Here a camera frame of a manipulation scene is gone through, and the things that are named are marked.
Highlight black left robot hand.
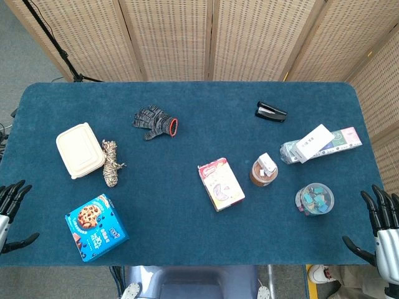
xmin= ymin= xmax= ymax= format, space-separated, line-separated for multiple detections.
xmin=0 ymin=179 xmax=41 ymax=254

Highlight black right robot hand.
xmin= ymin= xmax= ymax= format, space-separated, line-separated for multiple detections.
xmin=342 ymin=184 xmax=399 ymax=289

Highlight black and white knit glove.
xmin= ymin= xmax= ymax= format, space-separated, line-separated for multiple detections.
xmin=133 ymin=105 xmax=179 ymax=141

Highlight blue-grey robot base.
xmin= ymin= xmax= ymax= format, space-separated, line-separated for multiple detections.
xmin=120 ymin=265 xmax=271 ymax=299

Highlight khaki trousers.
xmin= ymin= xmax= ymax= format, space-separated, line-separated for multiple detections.
xmin=317 ymin=264 xmax=387 ymax=299

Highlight white sneaker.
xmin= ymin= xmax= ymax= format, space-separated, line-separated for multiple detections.
xmin=308 ymin=264 xmax=338 ymax=283

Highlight yellow floor tape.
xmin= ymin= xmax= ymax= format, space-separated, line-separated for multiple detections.
xmin=306 ymin=264 xmax=319 ymax=299

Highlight clear jar of binder clips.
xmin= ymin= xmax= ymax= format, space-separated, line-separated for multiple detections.
xmin=295 ymin=183 xmax=335 ymax=217

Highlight beige lidded lunch box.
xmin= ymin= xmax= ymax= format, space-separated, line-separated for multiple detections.
xmin=55 ymin=122 xmax=106 ymax=180

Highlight blue cookie box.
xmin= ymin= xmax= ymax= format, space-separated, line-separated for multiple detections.
xmin=64 ymin=193 xmax=130 ymax=262

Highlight wrapped tissue pack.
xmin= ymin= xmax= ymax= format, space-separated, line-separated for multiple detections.
xmin=279 ymin=126 xmax=363 ymax=165

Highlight long white box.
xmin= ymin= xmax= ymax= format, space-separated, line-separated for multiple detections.
xmin=294 ymin=123 xmax=336 ymax=164

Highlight small white carton box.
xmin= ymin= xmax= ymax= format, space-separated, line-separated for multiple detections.
xmin=257 ymin=153 xmax=278 ymax=177

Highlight clear jar of rubber bands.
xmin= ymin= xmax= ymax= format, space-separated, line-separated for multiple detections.
xmin=249 ymin=157 xmax=279 ymax=187

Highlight black tripod stand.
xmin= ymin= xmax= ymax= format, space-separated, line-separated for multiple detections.
xmin=22 ymin=0 xmax=103 ymax=83

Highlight red and white cereal box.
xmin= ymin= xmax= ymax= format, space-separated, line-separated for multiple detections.
xmin=197 ymin=157 xmax=246 ymax=212

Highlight black stapler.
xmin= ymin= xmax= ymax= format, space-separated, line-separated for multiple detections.
xmin=254 ymin=100 xmax=288 ymax=123

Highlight woven folding screen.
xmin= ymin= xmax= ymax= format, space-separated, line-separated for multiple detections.
xmin=3 ymin=0 xmax=399 ymax=196

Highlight black floor cables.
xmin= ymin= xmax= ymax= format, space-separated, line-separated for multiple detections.
xmin=0 ymin=108 xmax=18 ymax=163

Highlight brown and white rope bundle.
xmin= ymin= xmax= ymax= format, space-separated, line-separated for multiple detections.
xmin=101 ymin=140 xmax=127 ymax=188

